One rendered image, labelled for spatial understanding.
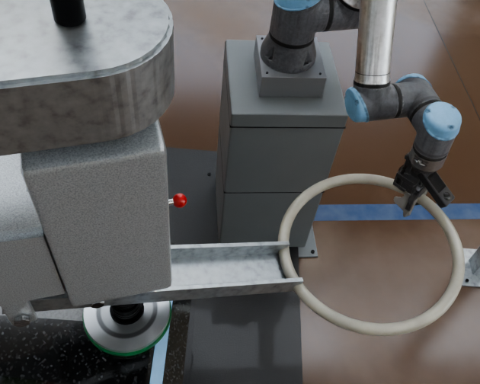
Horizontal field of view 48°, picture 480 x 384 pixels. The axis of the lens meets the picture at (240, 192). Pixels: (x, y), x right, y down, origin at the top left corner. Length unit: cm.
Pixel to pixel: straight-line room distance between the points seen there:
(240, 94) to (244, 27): 179
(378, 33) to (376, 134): 176
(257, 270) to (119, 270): 48
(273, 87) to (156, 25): 114
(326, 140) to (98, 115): 132
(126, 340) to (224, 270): 29
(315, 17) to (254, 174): 63
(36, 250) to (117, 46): 40
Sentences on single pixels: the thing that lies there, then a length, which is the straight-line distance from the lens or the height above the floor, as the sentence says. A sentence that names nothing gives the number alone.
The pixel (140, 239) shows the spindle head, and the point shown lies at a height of 131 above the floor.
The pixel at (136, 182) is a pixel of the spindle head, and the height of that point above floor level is 146.
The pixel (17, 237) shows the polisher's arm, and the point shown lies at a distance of 92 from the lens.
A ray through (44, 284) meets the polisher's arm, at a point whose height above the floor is 120.
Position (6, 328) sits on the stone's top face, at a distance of 148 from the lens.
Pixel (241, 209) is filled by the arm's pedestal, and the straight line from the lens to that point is 220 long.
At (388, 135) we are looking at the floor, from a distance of 310.
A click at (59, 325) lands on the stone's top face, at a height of 80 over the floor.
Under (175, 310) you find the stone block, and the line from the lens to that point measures 148.
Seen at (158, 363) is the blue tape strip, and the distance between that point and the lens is 140.
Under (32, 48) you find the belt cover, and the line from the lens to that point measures 71.
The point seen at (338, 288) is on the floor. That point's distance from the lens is 245.
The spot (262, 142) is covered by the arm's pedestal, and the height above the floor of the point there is 72.
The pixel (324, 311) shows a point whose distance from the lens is 136.
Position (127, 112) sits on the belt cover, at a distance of 71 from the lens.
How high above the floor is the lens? 210
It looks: 52 degrees down
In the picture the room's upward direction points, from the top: 7 degrees clockwise
